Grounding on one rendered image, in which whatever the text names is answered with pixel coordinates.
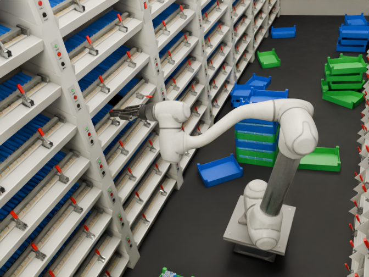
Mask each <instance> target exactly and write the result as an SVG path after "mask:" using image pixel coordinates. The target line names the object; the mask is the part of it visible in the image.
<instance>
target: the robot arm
mask: <svg viewBox="0 0 369 277"><path fill-rule="evenodd" d="M112 110H113V112H109V114H110V116H111V117H119V119H120V120H128V121H131V122H133V119H135V118H136V119H138V118H141V119H142V120H149V121H158V122H159V126H160V134H159V147H160V153H161V156H162V159H163V160H164V161H165V162H166V163H171V164H177V163H178V162H179V161H180V160H181V159H182V155H183V154H186V153H187V152H188V151H189V150H191V149H196V148H200V147H203V146H205V145H207V144H209V143H210V142H212V141H213V140H214V139H216V138H217V137H219V136H220V135H221V134H223V133H224V132H225V131H227V130H228V129H229V128H231V127H232V126H233V125H235V124H236V123H238V122H239V121H241V120H244V119H250V118H252V119H260V120H266V121H275V122H279V124H280V125H281V128H280V130H279V141H278V148H279V153H278V156H277V159H276V162H275V164H274V167H273V170H272V173H271V176H270V179H269V182H268V183H266V182H265V181H262V180H253V181H251V182H249V183H248V185H247V186H246V187H245V190H244V197H243V200H244V210H245V211H244V213H243V215H242V216H241V217H240V218H239V219H238V223H239V224H244V225H247V227H248V233H249V237H250V239H251V240H252V242H253V244H254V245H255V246H256V247H258V248H260V249H262V250H270V249H272V248H274V247H275V246H276V245H277V244H278V242H279V240H280V237H281V234H280V232H281V226H282V220H283V213H282V211H281V208H282V205H283V202H284V200H285V198H286V195H287V193H288V190H289V188H290V185H291V183H292V180H293V178H294V175H295V173H296V170H297V168H298V165H299V163H300V160H301V158H302V157H305V156H306V155H308V154H310V153H311V152H313V151H314V150H315V148H316V146H317V143H318V132H317V128H316V125H315V123H314V121H313V119H312V117H313V114H314V108H313V106H312V104H311V103H309V102H307V101H304V100H301V99H274V100H269V101H264V102H258V103H251V104H246V105H243V106H240V107H238V108H236V109H234V110H232V111H231V112H229V113H228V114H227V115H225V116H224V117H223V118H222V119H221V120H219V121H218V122H217V123H216V124H215V125H213V126H212V127H211V128H210V129H208V130H207V131H206V132H205V133H203V134H201V135H199V136H189V135H188V134H187V133H186V132H183V131H181V126H182V123H183V122H185V121H186V120H188V119H189V117H190V115H191V111H190V108H189V105H188V104H187V103H185V102H180V101H163V102H160V103H159V102H157V103H149V104H139V105H134V106H127V107H125V108H124V109H112Z"/></svg>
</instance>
